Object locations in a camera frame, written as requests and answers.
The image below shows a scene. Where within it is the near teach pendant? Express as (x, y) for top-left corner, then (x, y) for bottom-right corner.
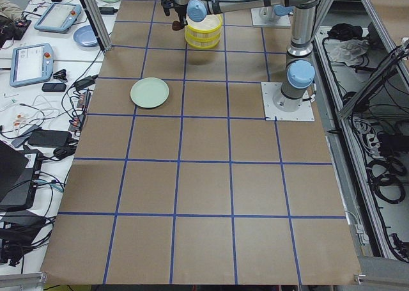
(10, 43), (54, 88)

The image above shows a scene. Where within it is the black phone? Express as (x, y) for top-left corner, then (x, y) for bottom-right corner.
(42, 83), (66, 93)

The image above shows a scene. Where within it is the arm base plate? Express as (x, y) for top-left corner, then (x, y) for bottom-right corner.
(251, 8), (292, 29)
(261, 82), (315, 122)

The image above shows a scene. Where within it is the black power adapter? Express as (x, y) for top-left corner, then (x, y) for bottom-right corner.
(27, 130), (72, 148)

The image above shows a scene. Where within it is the teach pendant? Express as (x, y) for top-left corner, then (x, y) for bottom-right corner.
(34, 3), (82, 33)
(10, 43), (54, 88)

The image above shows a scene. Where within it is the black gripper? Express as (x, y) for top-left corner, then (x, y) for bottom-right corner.
(174, 1), (187, 29)

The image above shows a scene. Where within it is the aluminium frame post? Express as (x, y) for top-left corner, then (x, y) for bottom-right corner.
(79, 0), (112, 53)

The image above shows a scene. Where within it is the yellow bamboo steamer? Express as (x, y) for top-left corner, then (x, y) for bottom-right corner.
(185, 15), (222, 39)
(185, 33), (220, 50)

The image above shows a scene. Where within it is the brown bun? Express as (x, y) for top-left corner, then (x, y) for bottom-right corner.
(171, 20), (184, 31)

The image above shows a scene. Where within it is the blue plate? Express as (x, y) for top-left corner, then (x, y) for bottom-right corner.
(73, 25), (98, 47)

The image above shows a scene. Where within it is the far teach pendant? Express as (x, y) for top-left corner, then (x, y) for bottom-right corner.
(34, 3), (82, 33)

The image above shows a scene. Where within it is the black laptop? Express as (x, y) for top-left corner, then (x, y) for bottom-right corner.
(1, 142), (42, 212)

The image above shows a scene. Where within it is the small black charger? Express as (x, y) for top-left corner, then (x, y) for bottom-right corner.
(98, 6), (118, 15)

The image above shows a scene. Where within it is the crumpled white cloth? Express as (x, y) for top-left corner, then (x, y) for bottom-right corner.
(328, 39), (369, 67)

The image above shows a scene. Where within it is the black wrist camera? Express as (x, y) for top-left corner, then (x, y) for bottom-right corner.
(160, 0), (174, 17)

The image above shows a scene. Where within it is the mint green plate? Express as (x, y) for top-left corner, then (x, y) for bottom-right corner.
(130, 77), (169, 109)

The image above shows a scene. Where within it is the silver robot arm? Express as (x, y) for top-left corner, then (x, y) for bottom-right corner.
(260, 4), (293, 21)
(160, 0), (319, 60)

